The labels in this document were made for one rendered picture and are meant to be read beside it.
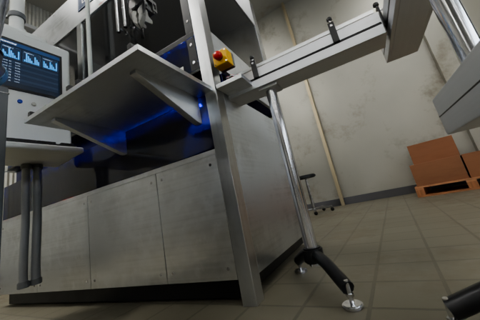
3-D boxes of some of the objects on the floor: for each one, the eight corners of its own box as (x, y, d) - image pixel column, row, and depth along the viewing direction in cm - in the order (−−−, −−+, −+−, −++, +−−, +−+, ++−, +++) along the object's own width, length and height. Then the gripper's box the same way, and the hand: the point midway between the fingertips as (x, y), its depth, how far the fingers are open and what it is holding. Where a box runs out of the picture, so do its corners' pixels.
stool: (338, 208, 390) (326, 171, 406) (331, 213, 342) (318, 171, 357) (305, 213, 415) (296, 178, 431) (294, 218, 367) (284, 179, 382)
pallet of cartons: (523, 175, 310) (498, 125, 328) (569, 175, 232) (533, 110, 249) (413, 193, 366) (396, 151, 384) (420, 198, 288) (398, 144, 306)
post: (250, 299, 94) (178, -87, 148) (264, 298, 92) (185, -94, 145) (243, 306, 89) (170, -97, 142) (257, 306, 86) (178, -104, 140)
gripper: (156, -10, 105) (161, 31, 99) (141, 1, 108) (146, 41, 103) (139, -24, 97) (144, 19, 92) (124, -12, 101) (128, 31, 95)
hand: (139, 24), depth 95 cm, fingers closed
